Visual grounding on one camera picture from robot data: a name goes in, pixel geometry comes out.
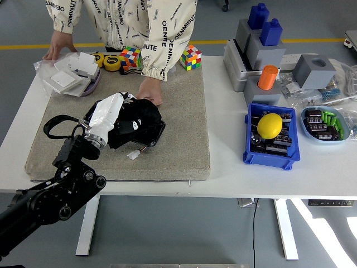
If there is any person's right hand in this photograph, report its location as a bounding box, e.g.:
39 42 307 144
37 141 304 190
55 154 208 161
42 30 78 61

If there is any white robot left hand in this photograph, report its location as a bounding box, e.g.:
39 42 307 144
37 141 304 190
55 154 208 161
88 91 137 140

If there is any person's left hand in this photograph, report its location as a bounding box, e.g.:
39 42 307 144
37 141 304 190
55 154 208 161
136 76 163 106

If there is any black rag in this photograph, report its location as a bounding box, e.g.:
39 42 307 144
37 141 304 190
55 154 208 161
107 97 163 150

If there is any black table control panel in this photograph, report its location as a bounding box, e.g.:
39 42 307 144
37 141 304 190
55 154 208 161
307 199 355 207

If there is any white cardboard box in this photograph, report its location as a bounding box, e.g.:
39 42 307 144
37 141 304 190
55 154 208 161
68 52 98 76

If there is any clear plastic bag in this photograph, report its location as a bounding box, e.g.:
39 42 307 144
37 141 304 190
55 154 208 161
334 107 357 140
33 51 93 97

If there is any lilac bowl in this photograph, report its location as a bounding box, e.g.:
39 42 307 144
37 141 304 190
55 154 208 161
80 68 102 97

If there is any multicolour puzzle cube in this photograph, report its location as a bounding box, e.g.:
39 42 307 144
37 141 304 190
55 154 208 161
180 44 202 71
119 46 143 70

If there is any yellow tape measure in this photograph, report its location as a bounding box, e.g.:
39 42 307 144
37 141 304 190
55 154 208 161
90 51 105 68
103 54 122 72

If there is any person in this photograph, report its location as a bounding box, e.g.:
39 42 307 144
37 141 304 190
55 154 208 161
42 0 199 107

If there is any grey-brown mat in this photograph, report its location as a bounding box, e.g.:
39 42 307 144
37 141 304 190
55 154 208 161
24 52 211 182

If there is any light grey base box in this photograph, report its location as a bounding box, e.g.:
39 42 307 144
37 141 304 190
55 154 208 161
224 39 266 93

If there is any white table leg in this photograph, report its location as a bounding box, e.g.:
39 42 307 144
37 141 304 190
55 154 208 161
273 198 299 260
75 194 100 256

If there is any orange cylinder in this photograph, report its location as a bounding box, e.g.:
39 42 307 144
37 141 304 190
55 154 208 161
257 64 279 91

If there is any yellow lemon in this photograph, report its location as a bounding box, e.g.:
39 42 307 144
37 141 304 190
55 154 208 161
257 113 283 140

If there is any blue block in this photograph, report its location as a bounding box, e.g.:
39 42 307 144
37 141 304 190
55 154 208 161
259 18 283 47
247 3 271 30

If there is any blue plastic bin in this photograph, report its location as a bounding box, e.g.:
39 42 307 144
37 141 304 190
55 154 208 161
243 102 301 171

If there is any clear bag of small parts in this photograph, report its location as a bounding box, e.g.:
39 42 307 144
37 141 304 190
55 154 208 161
277 72 322 108

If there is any white power strip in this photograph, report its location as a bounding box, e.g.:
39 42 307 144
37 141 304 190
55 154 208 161
278 53 319 70

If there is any grey block with round hole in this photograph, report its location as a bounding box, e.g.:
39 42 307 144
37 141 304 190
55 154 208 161
292 54 337 90

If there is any light blue dish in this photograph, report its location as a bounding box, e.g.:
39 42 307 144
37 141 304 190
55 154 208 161
300 106 351 145

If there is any blue resistor bundle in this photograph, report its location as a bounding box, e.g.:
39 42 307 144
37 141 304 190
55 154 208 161
320 85 342 102

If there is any white rod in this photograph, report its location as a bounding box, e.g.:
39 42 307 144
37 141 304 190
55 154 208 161
320 94 357 106

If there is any grey cart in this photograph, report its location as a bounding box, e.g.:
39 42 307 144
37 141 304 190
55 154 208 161
344 30 357 54

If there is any black cord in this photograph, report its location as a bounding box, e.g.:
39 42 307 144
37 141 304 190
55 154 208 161
119 66 143 76

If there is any white switch plate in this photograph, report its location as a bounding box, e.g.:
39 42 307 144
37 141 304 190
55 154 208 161
49 69 84 94

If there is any white connector with wires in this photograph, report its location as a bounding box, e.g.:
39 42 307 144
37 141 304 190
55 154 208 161
127 146 147 160

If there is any grey metal bracket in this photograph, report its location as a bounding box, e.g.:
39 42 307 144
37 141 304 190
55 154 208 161
237 197 260 208

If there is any black power cable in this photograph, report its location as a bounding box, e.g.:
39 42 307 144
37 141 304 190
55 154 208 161
252 198 260 268

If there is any white cable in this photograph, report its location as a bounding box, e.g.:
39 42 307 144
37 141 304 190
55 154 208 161
329 58 357 97

